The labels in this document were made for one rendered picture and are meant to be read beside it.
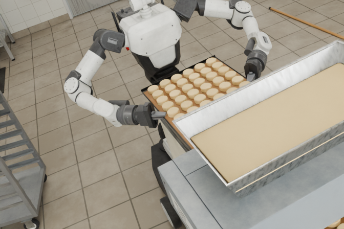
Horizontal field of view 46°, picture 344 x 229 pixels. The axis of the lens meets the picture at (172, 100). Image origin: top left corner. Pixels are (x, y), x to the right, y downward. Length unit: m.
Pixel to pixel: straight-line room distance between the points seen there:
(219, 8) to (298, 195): 1.26
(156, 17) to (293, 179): 1.17
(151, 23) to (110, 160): 1.49
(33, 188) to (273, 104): 2.21
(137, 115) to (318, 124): 0.85
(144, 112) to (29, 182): 1.63
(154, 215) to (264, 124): 1.68
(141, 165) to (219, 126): 1.95
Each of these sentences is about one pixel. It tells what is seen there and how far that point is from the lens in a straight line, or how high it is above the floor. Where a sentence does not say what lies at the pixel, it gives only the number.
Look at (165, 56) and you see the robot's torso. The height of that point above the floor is 1.03.
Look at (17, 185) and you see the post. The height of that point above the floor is 0.41.
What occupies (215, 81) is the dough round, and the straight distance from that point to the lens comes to 1.77.
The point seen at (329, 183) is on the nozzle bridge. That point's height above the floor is 1.18.
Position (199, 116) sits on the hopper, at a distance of 1.12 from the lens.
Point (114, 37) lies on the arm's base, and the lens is 1.96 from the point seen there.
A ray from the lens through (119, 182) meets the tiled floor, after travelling 2.98.
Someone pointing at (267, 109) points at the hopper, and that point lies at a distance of 1.15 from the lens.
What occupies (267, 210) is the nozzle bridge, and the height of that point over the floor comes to 1.18.
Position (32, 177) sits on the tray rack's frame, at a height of 0.15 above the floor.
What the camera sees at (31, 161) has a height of 0.23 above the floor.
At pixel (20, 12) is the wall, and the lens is 6.20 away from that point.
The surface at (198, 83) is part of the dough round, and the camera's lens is 1.79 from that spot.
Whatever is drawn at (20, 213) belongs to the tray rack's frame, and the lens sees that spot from 2.95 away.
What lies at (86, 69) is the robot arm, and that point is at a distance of 1.96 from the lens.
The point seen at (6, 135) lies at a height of 0.50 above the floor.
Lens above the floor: 1.97
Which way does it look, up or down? 33 degrees down
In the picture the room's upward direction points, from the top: 18 degrees counter-clockwise
